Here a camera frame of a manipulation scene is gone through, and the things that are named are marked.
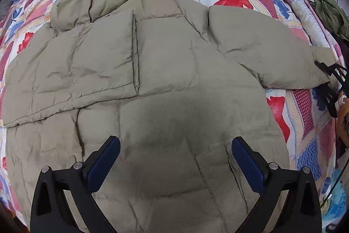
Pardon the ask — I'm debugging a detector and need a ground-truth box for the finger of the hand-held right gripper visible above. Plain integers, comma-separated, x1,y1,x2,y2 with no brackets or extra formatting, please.
313,59,349,80
321,84,341,118

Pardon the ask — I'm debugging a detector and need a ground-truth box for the khaki puffer jacket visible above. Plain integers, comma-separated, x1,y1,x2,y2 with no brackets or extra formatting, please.
1,0,339,233

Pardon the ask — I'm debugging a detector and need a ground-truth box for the dark green cloth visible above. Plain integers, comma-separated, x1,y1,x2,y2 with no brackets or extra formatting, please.
310,0,349,44

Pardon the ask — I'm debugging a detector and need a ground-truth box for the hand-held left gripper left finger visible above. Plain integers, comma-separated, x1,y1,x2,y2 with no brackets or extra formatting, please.
30,135,121,233

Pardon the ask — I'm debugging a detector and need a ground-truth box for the person's right hand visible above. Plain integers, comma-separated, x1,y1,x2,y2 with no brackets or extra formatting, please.
336,95,349,147

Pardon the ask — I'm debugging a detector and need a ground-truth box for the blue patterned cloth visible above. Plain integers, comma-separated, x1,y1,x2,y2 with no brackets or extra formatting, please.
320,177,345,224

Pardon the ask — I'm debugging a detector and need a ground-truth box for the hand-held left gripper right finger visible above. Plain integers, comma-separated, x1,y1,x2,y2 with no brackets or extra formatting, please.
231,136,322,233

